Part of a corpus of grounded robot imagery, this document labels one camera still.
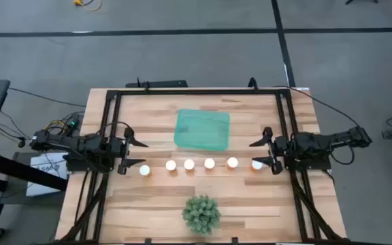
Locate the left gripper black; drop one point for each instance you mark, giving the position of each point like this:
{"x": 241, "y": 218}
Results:
{"x": 118, "y": 149}

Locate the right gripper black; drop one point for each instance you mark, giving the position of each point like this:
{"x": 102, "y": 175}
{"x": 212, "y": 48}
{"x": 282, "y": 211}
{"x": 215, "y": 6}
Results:
{"x": 279, "y": 148}

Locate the orange pill bottle white cap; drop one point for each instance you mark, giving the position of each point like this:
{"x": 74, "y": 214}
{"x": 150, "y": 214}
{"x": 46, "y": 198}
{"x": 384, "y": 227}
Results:
{"x": 256, "y": 165}
{"x": 232, "y": 162}
{"x": 209, "y": 163}
{"x": 188, "y": 164}
{"x": 171, "y": 165}
{"x": 144, "y": 170}

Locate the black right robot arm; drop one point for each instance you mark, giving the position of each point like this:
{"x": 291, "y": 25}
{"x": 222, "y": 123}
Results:
{"x": 318, "y": 141}

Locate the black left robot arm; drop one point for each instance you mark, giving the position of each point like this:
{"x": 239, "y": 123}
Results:
{"x": 90, "y": 144}

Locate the black flat bar device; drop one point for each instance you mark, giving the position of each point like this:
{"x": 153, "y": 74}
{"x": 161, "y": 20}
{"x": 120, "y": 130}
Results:
{"x": 162, "y": 83}

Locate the white printed cardboard box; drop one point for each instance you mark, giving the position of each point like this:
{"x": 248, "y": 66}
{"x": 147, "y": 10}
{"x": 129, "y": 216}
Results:
{"x": 48, "y": 166}

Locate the grey patterned ceramic pot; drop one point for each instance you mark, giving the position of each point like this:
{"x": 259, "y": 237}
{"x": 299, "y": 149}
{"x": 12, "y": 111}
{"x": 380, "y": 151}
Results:
{"x": 199, "y": 92}

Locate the green succulent in grey pot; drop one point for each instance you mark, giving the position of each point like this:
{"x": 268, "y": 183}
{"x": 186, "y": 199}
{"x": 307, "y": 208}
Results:
{"x": 201, "y": 214}

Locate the black chair base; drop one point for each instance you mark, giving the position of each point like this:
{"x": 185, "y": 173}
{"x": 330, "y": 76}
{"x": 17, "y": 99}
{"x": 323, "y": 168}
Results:
{"x": 361, "y": 1}

